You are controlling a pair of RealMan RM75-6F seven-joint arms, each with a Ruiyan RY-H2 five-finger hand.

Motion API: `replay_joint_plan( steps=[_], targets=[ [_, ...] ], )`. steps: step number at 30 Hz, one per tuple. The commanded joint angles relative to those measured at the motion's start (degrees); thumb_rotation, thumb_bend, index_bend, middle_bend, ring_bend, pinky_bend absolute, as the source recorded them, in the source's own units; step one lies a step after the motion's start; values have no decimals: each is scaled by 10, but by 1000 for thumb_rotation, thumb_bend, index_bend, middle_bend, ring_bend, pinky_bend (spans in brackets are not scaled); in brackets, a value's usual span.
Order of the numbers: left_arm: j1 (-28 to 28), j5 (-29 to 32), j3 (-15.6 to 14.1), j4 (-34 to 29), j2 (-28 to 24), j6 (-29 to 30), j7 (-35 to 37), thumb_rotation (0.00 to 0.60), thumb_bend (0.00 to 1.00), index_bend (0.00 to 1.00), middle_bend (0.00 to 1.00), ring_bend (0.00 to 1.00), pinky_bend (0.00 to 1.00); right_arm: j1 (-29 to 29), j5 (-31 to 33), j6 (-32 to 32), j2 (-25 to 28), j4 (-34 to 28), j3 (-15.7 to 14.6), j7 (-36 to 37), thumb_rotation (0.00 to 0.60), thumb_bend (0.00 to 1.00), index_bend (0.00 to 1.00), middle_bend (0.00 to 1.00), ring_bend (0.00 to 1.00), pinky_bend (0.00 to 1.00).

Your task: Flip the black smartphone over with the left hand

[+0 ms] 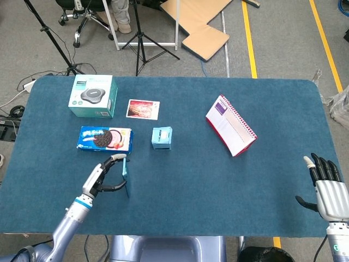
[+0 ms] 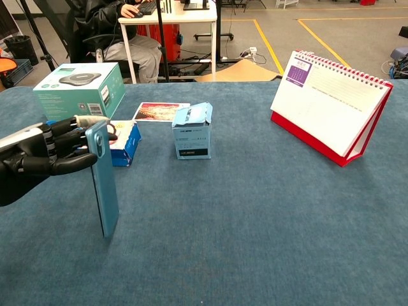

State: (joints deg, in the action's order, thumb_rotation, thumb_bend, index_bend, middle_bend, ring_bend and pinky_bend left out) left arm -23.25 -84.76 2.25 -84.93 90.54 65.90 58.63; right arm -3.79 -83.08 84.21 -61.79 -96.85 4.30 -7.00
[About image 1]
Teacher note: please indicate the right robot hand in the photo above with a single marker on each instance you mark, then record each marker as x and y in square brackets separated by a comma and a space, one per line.
[332, 196]

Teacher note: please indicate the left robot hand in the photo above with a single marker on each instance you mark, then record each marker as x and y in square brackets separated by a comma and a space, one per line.
[94, 177]

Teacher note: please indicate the thin teal stick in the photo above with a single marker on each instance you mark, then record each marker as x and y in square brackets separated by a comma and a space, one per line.
[125, 172]

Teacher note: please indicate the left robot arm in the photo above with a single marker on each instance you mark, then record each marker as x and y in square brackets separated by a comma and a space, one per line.
[68, 221]

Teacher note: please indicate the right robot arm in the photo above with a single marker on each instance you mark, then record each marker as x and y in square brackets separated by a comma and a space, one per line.
[339, 240]

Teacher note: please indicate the blue Oreo cookie box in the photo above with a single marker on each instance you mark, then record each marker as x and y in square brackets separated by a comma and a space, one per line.
[103, 139]

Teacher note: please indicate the small light blue carton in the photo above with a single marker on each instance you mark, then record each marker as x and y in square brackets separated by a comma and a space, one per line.
[161, 137]

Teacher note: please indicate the teal speakerphone product box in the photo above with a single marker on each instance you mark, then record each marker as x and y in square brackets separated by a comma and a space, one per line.
[92, 95]

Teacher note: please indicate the red photo postcard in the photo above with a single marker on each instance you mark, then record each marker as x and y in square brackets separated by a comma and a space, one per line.
[143, 109]

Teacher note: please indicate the black round bin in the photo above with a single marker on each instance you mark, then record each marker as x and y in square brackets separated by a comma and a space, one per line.
[264, 255]

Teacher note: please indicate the clear plastic wrap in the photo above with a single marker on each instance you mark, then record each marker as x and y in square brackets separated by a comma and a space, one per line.
[340, 106]

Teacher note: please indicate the blue table mat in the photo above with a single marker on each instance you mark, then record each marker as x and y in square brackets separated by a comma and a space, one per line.
[191, 185]

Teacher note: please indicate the black floor box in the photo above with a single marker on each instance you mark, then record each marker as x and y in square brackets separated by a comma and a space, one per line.
[8, 128]

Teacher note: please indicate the lavender robot torso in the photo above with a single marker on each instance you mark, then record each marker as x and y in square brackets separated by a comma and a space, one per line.
[169, 249]

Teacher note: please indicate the white power strip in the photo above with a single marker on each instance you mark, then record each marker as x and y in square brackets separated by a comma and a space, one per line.
[29, 85]

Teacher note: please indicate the red white snack box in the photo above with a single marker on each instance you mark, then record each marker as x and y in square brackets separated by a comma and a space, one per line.
[231, 128]

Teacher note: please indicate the black tripod stand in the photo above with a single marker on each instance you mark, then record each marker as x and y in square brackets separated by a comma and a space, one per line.
[51, 38]
[139, 41]

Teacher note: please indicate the white desk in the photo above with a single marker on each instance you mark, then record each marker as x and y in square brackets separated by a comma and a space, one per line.
[163, 44]

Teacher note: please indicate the office chair base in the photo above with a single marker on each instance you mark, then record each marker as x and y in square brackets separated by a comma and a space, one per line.
[87, 19]

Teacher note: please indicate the seated person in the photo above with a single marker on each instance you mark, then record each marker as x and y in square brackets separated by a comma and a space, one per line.
[120, 11]

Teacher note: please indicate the brown cardboard sheet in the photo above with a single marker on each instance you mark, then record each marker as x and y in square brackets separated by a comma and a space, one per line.
[199, 16]

